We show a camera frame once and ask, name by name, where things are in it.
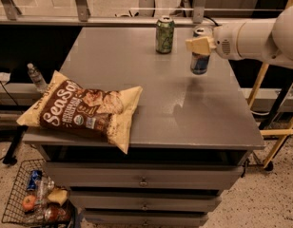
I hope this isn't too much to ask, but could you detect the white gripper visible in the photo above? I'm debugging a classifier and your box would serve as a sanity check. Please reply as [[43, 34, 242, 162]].
[[186, 23, 244, 60]]

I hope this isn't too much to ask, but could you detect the blue silver redbull can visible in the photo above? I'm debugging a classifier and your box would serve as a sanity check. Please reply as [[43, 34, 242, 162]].
[[190, 26, 212, 75]]

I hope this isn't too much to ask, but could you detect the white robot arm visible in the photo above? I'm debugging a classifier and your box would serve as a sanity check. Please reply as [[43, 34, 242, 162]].
[[186, 6, 293, 69]]

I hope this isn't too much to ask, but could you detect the green soda can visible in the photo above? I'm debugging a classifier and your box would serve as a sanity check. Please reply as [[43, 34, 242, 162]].
[[155, 16, 175, 54]]

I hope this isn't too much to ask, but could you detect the brown sea salt chip bag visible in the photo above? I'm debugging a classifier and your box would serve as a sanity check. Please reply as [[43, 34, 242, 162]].
[[17, 71, 143, 152]]

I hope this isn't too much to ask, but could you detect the blue can in basket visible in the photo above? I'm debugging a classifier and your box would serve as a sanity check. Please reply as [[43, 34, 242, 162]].
[[27, 170, 43, 191]]

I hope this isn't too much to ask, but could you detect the grey drawer cabinet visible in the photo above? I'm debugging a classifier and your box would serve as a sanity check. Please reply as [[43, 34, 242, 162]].
[[24, 28, 264, 228]]

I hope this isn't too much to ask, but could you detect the clear plastic water bottle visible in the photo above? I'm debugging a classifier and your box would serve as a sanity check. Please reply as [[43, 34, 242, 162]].
[[27, 63, 47, 93]]

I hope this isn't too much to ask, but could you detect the yellow sponge in basket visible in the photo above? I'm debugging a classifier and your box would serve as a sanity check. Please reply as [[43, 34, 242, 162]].
[[48, 188, 68, 206]]

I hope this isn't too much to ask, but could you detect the clear bottle in basket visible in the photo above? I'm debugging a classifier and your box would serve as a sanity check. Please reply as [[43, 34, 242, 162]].
[[36, 178, 54, 204]]

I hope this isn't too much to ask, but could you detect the red bottle in basket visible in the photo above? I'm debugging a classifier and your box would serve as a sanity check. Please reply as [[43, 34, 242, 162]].
[[45, 205, 71, 222]]

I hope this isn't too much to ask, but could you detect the red apple in basket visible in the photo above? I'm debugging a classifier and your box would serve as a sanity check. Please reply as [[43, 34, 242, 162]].
[[22, 195, 36, 211]]

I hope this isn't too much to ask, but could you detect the yellow wooden frame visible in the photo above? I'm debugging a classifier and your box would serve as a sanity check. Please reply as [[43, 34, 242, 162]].
[[246, 0, 293, 171]]

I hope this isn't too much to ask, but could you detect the black wire basket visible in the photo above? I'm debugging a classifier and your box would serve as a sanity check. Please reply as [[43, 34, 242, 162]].
[[2, 159, 74, 228]]

